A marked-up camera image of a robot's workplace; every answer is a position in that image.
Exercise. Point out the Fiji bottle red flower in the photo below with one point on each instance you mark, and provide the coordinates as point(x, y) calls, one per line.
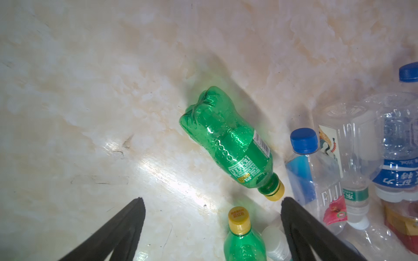
point(315, 181)

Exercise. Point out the clear crushed bottle white cap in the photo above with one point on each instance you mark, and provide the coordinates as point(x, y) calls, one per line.
point(375, 242)

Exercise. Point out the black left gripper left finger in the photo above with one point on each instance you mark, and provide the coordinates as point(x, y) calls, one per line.
point(117, 239)

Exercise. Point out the clear bottle pale blue label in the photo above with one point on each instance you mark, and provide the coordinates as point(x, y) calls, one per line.
point(408, 77)

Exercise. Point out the red yellow label bottle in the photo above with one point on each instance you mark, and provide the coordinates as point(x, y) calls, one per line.
point(402, 219)

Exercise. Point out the blue white label bottle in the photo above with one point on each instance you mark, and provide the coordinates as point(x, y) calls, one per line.
point(398, 179)

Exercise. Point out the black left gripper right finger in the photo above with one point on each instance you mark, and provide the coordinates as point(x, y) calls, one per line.
point(309, 240)

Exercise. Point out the clear bottle green cap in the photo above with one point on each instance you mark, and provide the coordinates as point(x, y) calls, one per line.
point(351, 134)
point(277, 248)

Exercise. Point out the green soda bottle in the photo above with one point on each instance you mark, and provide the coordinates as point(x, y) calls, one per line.
point(232, 142)
point(242, 242)

